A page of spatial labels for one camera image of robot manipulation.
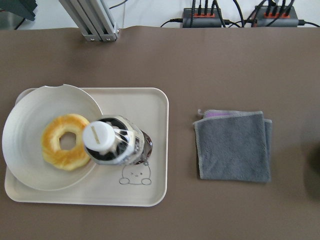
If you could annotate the white round plate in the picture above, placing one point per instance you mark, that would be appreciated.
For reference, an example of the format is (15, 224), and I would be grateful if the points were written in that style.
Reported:
(21, 137)

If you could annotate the tea bottle white cap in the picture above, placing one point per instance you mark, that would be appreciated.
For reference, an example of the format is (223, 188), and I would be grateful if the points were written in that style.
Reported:
(114, 140)

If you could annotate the grey folded cloth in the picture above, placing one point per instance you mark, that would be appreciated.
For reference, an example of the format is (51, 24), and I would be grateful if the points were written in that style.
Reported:
(234, 145)

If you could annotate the black usb hub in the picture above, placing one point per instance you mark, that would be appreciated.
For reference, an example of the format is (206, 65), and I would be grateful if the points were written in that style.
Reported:
(209, 20)
(275, 16)

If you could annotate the aluminium frame post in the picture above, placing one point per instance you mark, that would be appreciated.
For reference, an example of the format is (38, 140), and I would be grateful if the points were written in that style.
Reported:
(93, 18)

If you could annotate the glazed donut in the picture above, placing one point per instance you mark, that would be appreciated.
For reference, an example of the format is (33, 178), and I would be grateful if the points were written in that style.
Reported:
(67, 160)

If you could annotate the cream serving tray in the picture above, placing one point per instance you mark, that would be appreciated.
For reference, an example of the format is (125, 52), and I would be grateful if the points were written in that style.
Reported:
(115, 185)

